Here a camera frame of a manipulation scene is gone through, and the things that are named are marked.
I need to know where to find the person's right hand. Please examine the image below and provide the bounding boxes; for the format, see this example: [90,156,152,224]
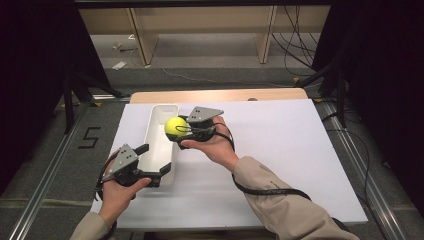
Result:
[180,115,241,173]

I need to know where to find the black floor cable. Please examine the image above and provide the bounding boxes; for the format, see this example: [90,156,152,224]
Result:
[323,110,374,205]

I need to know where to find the hanging black cables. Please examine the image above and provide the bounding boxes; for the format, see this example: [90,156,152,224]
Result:
[270,5,322,78]

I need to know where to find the long aluminium floor rail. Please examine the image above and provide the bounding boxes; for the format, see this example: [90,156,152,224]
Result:
[7,102,92,240]
[320,99,408,240]

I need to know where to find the yellow tennis ball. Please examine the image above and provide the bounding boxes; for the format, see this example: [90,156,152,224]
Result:
[163,116,190,138]

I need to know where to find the hand-held gripper black cable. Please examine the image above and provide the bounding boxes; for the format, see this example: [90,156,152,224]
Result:
[174,122,352,234]
[93,154,118,240]

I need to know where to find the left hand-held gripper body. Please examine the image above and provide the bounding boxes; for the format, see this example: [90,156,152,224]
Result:
[107,143,150,188]

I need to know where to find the white plastic bin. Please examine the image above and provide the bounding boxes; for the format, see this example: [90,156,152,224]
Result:
[136,103,182,187]

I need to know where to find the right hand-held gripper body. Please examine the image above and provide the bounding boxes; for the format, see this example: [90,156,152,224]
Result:
[179,106,225,143]

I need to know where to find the black tripod stand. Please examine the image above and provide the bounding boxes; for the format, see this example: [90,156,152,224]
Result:
[294,59,350,130]
[60,70,125,135]

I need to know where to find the light wooden desk frame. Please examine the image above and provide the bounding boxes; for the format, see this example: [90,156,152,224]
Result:
[78,5,332,67]

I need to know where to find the right hand-held gripper black cable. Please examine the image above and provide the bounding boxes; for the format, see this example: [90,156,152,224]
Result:
[174,122,352,234]

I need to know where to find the left hand-held gripper black cable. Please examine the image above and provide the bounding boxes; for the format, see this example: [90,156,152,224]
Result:
[93,154,118,240]

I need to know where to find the person's left hand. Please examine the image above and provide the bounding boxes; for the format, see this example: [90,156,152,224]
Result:
[97,148,153,228]

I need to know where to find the white board table cover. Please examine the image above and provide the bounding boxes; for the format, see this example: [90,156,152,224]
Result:
[89,98,369,232]

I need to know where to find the short aluminium floor rail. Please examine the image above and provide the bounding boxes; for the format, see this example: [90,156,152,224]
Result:
[91,93,132,103]

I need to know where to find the black curtain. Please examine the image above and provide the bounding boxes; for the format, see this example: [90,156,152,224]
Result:
[0,0,112,198]
[310,0,424,208]

